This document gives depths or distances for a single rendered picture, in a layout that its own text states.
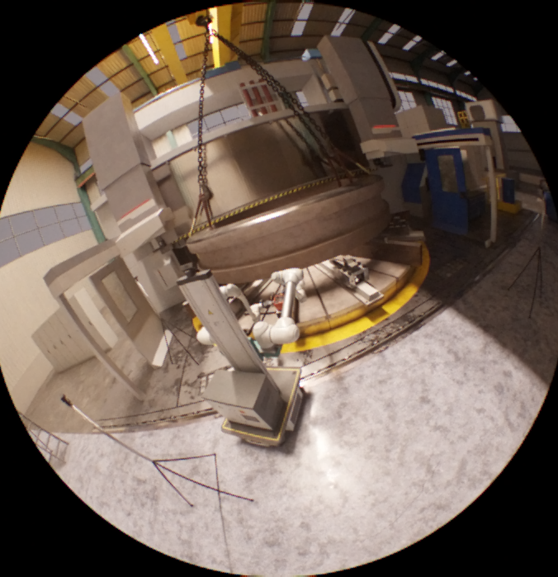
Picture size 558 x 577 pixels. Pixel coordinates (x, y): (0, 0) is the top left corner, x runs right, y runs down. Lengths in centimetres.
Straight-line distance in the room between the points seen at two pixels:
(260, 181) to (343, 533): 675
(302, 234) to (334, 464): 291
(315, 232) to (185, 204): 405
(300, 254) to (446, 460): 309
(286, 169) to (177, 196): 314
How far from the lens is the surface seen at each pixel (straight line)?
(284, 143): 635
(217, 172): 603
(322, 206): 298
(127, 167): 519
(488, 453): 246
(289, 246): 311
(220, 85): 855
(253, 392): 171
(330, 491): 215
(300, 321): 298
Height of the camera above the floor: 213
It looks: 27 degrees down
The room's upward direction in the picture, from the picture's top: 22 degrees counter-clockwise
